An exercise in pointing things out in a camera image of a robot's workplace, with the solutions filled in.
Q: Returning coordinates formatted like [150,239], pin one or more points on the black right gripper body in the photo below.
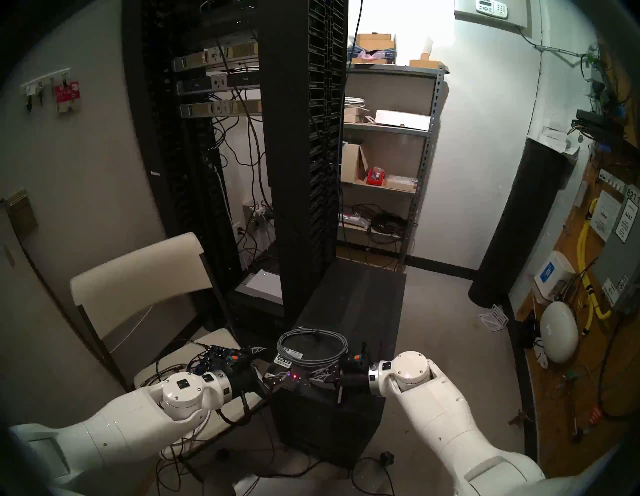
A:
[355,382]

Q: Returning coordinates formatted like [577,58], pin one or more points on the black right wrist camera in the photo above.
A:
[357,361]

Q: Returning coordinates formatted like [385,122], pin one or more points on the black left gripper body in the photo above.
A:
[247,382]

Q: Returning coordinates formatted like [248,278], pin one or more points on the black electronics board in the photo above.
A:
[220,355]

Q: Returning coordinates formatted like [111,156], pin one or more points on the red and white tag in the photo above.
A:
[67,97]

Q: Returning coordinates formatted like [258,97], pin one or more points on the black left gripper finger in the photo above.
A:
[275,379]
[257,350]

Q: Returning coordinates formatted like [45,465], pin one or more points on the white pink packet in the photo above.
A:
[352,220]

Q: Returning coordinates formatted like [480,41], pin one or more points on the white key rack with keys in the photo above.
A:
[45,80]

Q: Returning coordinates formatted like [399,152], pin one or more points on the grey metal shelving unit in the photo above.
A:
[395,71]

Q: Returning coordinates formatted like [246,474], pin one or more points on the beige wall plate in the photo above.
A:
[21,212]

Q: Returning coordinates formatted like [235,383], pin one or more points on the white notice paper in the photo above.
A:
[605,215]

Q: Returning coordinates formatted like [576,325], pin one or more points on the black power adapter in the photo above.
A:
[527,335]

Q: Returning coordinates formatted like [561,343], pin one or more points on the white oval router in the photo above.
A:
[559,332]

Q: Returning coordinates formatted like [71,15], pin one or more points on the grey metal electrical box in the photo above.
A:
[620,270]

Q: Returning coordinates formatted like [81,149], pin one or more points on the open cardboard box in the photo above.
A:
[351,162]

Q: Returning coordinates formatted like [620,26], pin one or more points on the small red box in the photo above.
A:
[375,176]

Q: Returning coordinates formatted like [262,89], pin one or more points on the black workstation tower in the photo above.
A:
[350,300]

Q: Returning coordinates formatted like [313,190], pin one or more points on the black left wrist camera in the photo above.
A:
[231,361]

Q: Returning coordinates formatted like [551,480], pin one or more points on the black modem box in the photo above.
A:
[597,122]

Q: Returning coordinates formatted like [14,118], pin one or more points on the stack of small white cartons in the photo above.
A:
[555,137]

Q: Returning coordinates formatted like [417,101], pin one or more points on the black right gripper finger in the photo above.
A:
[327,372]
[325,382]

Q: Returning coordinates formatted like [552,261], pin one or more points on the white flat box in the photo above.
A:
[402,120]

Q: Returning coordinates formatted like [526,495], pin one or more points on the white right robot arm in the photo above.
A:
[450,425]

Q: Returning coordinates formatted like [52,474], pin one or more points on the wall power outlet box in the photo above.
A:
[257,212]

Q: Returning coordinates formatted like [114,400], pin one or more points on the flat tan box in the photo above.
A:
[400,183]

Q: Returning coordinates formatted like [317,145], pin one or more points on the beige rack server unit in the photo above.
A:
[215,55]
[220,108]

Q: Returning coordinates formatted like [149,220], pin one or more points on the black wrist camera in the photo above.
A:
[231,361]
[357,361]

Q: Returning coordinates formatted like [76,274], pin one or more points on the large brown cardboard box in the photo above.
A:
[375,42]

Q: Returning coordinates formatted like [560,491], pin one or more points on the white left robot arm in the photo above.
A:
[125,430]

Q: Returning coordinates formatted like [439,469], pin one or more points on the black Dell rack server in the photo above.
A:
[220,84]

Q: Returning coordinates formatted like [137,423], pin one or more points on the white box with blue label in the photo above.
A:
[552,275]

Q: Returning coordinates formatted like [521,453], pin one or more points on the cream folding chair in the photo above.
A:
[135,275]

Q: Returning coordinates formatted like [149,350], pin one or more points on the white flat network device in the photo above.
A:
[260,286]

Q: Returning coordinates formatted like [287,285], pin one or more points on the small brown cardboard box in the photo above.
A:
[425,63]

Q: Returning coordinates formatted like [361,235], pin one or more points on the black server rack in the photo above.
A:
[295,150]

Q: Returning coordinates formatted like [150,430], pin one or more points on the white alarm keypad panel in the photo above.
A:
[492,10]

